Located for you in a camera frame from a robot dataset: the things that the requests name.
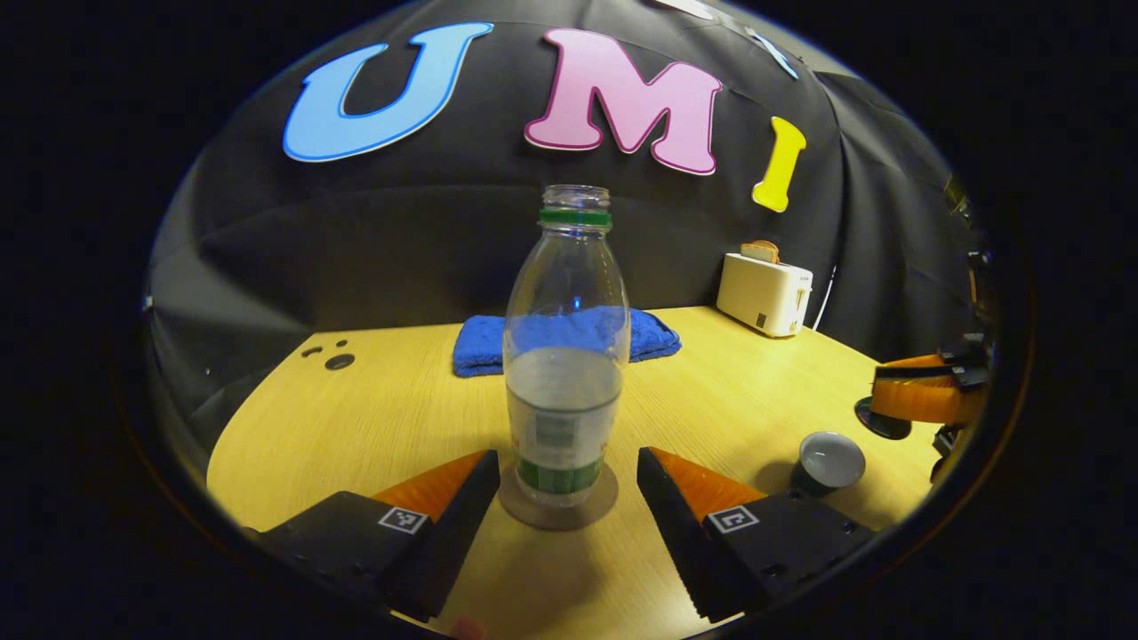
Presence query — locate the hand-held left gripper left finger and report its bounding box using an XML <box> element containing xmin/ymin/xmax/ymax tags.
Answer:
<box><xmin>240</xmin><ymin>450</ymin><xmax>501</xmax><ymax>623</ymax></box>

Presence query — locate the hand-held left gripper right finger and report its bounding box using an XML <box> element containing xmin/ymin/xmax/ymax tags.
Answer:
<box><xmin>637</xmin><ymin>447</ymin><xmax>877</xmax><ymax>623</ymax></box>

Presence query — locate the black teacup lid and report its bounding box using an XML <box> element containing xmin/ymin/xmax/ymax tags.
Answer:
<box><xmin>854</xmin><ymin>397</ymin><xmax>913</xmax><ymax>441</ymax></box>

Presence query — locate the round brown coaster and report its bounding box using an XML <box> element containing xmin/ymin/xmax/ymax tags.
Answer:
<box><xmin>498</xmin><ymin>462</ymin><xmax>619</xmax><ymax>532</ymax></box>

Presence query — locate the grey teacup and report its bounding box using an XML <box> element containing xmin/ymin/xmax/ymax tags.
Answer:
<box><xmin>791</xmin><ymin>432</ymin><xmax>866</xmax><ymax>496</ymax></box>

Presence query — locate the clear plastic water bottle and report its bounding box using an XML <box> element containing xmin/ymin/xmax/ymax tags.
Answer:
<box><xmin>502</xmin><ymin>184</ymin><xmax>632</xmax><ymax>509</ymax></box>

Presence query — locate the white toaster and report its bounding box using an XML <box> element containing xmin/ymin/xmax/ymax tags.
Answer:
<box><xmin>717</xmin><ymin>253</ymin><xmax>813</xmax><ymax>338</ymax></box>

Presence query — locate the blue folded towel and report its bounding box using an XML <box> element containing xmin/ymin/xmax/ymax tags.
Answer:
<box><xmin>452</xmin><ymin>307</ymin><xmax>682</xmax><ymax>378</ymax></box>

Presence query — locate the black backdrop cloth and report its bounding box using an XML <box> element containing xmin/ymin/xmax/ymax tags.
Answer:
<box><xmin>142</xmin><ymin>0</ymin><xmax>988</xmax><ymax>454</ymax></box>

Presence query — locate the white power cable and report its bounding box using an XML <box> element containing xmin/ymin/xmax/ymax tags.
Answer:
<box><xmin>811</xmin><ymin>265</ymin><xmax>838</xmax><ymax>332</ymax></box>

